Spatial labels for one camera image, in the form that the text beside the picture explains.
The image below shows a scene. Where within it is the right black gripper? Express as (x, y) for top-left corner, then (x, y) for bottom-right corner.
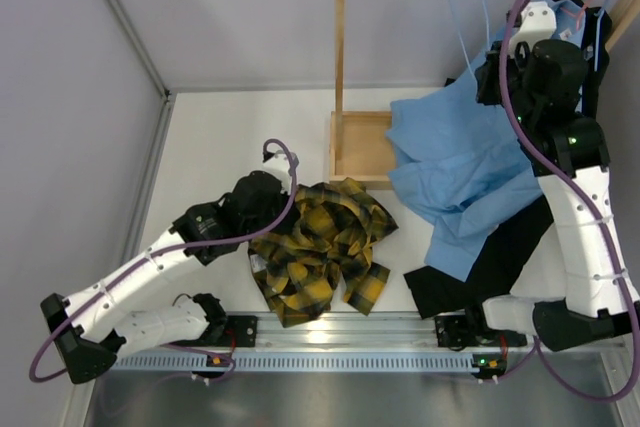
(475, 41), (537, 129)

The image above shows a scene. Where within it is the yellow black plaid shirt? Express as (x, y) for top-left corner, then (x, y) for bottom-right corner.
(248, 178), (398, 328)

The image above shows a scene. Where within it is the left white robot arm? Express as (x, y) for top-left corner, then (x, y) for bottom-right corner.
(40, 170), (297, 384)

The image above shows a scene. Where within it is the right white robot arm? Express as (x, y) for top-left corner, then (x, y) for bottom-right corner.
(465, 39), (639, 352)

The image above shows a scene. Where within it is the light blue shirt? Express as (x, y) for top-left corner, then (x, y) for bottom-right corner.
(384, 0), (587, 282)

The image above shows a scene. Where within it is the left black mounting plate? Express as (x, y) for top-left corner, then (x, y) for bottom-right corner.
(199, 315), (258, 348)

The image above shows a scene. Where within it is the black mounting plate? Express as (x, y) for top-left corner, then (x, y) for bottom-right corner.
(199, 315), (258, 348)
(434, 313), (501, 351)

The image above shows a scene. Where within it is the black garment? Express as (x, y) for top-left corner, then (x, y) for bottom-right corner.
(402, 0), (614, 320)

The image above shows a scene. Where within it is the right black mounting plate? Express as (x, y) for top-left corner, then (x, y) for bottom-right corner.
(434, 313), (501, 351)

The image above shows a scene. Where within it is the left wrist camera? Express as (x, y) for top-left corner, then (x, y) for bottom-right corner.
(262, 149), (299, 187)

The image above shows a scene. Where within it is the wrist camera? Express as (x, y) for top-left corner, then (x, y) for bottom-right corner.
(512, 1), (557, 46)
(262, 149), (299, 187)

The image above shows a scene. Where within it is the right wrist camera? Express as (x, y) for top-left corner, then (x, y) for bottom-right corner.
(512, 1), (557, 46)

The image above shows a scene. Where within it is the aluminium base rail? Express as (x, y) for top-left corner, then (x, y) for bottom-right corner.
(79, 310), (621, 348)

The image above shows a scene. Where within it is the blue wire hanger right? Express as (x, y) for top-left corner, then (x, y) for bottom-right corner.
(593, 0), (611, 72)

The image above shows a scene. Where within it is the slotted cable duct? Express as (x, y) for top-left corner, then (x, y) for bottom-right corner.
(112, 350), (506, 376)

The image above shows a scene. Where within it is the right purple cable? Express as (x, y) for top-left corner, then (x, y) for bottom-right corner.
(499, 0), (640, 402)

